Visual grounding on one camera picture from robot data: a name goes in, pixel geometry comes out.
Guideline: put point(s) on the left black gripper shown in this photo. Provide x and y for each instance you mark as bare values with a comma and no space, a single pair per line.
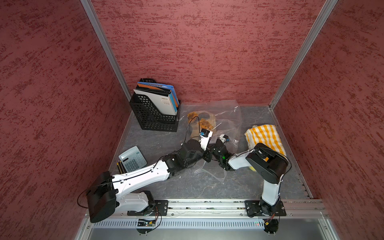
207,156

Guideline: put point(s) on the clear plastic vacuum bag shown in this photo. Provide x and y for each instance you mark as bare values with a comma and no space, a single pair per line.
219,117

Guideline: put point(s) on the beige orange blue patterned blanket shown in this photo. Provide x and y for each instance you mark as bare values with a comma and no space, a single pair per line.
201,120

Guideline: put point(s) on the orange white checkered blanket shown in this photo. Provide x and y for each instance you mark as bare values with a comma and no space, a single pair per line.
267,135

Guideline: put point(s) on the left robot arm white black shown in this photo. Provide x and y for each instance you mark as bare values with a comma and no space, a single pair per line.
110,193

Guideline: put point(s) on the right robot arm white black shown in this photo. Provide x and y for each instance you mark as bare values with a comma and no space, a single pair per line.
269,164

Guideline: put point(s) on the black mesh file holder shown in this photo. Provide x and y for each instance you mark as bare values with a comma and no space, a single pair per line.
148,115

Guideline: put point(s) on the white booklet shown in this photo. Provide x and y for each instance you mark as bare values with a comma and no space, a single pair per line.
161,101

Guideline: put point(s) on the grey desk calculator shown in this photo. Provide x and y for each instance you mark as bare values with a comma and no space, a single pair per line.
132,160

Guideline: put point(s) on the blue folder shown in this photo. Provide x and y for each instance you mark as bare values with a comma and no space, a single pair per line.
169,87

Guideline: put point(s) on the orange folder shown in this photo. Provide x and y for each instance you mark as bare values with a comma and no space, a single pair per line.
141,86

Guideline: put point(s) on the right corner aluminium profile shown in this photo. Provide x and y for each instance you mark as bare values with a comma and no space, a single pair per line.
317,26

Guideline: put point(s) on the corner aluminium profile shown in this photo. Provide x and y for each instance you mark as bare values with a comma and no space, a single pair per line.
317,26
96,24

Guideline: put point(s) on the left corner aluminium profile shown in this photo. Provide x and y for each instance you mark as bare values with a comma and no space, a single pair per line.
96,24

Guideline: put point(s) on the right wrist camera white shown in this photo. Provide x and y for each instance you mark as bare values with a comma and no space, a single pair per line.
224,138

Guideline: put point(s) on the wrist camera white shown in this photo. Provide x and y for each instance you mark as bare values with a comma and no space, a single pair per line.
224,138
205,136

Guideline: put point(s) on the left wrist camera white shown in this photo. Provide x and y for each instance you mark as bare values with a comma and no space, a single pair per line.
205,136

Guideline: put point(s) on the aluminium front rail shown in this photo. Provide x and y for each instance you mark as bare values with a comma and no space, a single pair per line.
235,209

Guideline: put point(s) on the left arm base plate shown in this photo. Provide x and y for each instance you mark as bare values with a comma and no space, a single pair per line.
160,207

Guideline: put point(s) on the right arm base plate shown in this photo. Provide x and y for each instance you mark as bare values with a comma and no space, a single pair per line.
261,208

